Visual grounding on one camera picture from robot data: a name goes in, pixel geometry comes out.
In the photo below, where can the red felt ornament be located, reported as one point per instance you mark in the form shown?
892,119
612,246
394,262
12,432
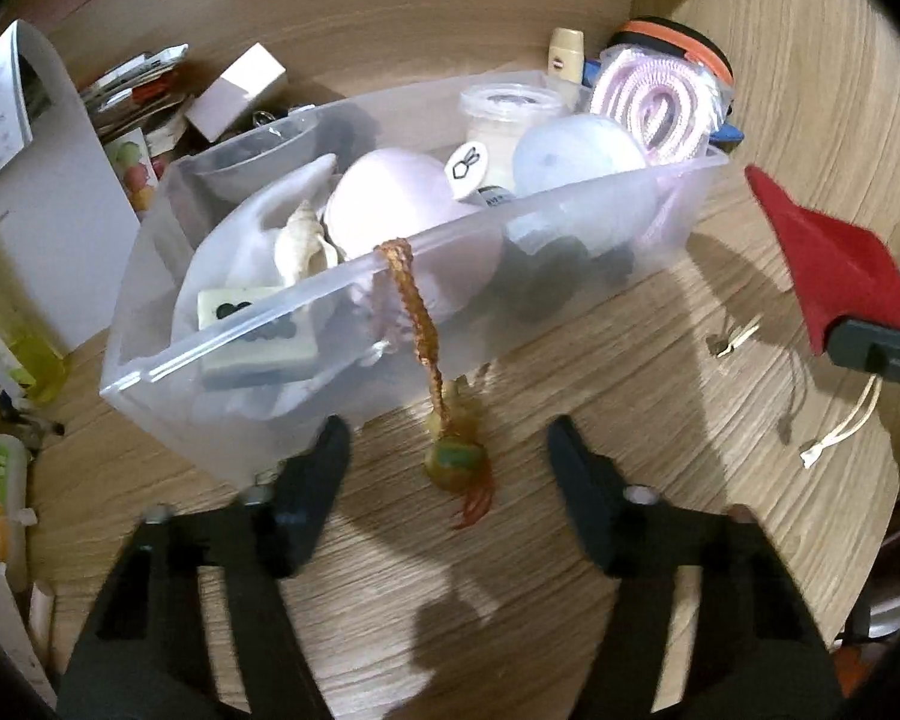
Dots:
832,262

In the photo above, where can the conch shell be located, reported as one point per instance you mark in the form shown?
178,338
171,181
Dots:
304,244

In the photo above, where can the white mahjong tile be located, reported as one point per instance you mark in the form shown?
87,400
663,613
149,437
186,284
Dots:
259,330

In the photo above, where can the fruit print packet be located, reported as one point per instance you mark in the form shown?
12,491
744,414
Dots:
135,172

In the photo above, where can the pink round toy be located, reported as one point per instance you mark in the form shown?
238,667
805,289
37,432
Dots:
390,195

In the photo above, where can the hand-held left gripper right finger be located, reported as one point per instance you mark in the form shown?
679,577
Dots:
579,480

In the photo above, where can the white round badge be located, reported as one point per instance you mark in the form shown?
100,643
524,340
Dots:
469,165

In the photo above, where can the clear plastic storage box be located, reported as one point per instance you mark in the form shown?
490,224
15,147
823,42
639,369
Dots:
217,390

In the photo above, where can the yellow-green carton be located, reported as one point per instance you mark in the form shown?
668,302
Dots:
22,345

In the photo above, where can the black case with orange zip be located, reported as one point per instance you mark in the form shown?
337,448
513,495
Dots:
701,45

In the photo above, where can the white paper sheet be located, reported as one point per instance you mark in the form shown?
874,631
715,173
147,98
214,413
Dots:
52,165

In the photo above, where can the small white box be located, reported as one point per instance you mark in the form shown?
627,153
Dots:
236,90

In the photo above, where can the clear plastic bowl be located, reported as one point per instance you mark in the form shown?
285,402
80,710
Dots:
251,157

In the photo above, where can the pile of printed packets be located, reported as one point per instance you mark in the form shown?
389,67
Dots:
131,86

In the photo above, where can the green and white tube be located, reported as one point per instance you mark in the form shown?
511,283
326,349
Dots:
6,495

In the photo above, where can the clear jar with cream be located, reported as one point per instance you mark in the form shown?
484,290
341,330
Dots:
506,124

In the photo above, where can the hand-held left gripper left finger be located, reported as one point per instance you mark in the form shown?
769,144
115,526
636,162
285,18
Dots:
321,480

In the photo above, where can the white ball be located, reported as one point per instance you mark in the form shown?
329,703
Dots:
577,154

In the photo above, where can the wooden desk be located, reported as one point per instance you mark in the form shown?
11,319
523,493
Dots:
682,427

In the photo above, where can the cream tube bottle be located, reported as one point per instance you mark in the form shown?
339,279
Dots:
566,60

